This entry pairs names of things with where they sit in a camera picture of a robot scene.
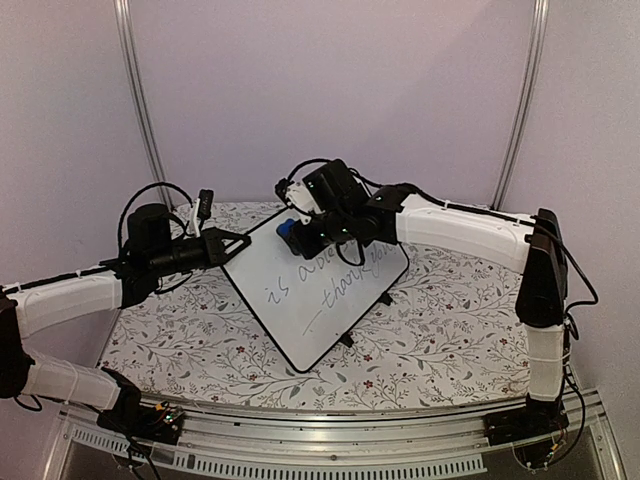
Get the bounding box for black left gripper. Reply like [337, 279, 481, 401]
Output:
[149, 227, 252, 278]

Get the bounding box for blue whiteboard eraser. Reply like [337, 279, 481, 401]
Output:
[276, 218, 296, 242]

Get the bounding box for white whiteboard black frame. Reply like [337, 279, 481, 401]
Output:
[222, 209, 409, 373]

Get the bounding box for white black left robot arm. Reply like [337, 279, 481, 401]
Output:
[1, 203, 251, 434]

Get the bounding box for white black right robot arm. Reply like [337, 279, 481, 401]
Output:
[276, 180, 567, 436]

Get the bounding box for black whiteboard stand foot right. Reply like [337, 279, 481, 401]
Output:
[380, 293, 393, 306]

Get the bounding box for black whiteboard stand foot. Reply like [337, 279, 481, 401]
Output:
[380, 293, 393, 306]
[340, 334, 353, 348]

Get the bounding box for black whiteboard stand foot left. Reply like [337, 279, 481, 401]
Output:
[340, 334, 353, 348]

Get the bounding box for floral patterned table mat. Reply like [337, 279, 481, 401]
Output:
[97, 201, 546, 412]

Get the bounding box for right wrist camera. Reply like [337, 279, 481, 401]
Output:
[274, 158, 370, 216]

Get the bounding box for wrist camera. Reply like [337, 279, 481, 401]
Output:
[189, 189, 214, 237]
[274, 158, 370, 216]

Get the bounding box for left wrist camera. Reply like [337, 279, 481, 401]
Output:
[189, 189, 214, 237]

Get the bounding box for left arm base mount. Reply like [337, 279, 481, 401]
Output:
[97, 368, 184, 445]

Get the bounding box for left aluminium corner post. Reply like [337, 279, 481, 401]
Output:
[113, 0, 167, 182]

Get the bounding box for aluminium corner post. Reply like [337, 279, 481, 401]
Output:
[491, 0, 550, 210]
[113, 0, 167, 182]

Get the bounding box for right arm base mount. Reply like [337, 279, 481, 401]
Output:
[483, 396, 569, 470]

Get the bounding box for right aluminium corner post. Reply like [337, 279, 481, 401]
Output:
[491, 0, 550, 210]

